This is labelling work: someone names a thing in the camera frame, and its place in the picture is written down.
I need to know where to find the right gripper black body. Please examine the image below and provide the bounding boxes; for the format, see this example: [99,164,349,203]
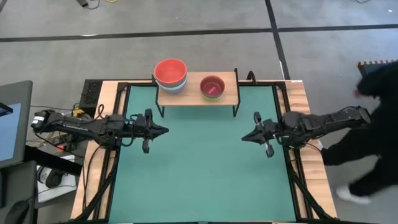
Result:
[253,111,280,159]

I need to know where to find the blue-grey ridged bowl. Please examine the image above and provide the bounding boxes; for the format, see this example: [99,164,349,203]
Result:
[157,81,187,95]

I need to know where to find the black perforated box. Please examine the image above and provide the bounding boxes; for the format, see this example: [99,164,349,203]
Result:
[78,79,104,118]

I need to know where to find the teal ridged bowl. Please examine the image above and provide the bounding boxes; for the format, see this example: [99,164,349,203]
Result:
[155,74,188,88]

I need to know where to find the black box orange striped edge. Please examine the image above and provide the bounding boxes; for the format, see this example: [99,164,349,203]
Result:
[356,58,398,77]

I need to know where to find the orange ridged bowl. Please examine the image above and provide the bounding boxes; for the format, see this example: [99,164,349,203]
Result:
[154,58,188,85]

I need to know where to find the grey side desk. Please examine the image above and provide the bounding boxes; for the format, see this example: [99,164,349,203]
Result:
[0,160,39,224]

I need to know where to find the person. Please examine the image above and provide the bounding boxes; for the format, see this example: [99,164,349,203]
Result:
[321,59,398,206]

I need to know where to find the red plastic bowl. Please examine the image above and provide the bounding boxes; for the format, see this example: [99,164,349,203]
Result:
[200,75,226,98]

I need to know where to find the black computer mouse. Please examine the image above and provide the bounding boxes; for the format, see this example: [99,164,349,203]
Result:
[3,200,30,224]

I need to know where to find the person's white shoe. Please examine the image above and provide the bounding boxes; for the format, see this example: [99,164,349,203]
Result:
[335,185,371,205]

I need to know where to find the wooden shelf black metal frame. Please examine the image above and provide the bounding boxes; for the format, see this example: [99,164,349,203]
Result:
[151,67,241,118]

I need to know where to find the grey monitor blue screen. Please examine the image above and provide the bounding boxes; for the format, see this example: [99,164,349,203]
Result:
[0,80,34,169]

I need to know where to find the black headphones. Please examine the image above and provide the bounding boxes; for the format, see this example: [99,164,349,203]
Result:
[36,166,68,189]

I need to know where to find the green plastic bowl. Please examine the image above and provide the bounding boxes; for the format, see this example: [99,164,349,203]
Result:
[201,90,225,100]

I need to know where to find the black power adapter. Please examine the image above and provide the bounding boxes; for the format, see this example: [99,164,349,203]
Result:
[76,0,101,10]

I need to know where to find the green table mat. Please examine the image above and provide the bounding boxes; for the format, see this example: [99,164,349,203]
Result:
[108,85,297,223]

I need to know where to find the black metal bar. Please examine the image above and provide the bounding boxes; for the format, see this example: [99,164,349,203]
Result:
[24,145,84,177]

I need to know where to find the white paper sheet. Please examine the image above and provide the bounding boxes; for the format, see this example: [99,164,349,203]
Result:
[36,154,78,203]

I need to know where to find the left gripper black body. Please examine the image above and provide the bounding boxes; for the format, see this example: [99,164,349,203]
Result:
[132,108,156,154]

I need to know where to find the black table frame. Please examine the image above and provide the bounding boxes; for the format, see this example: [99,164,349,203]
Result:
[70,79,338,224]

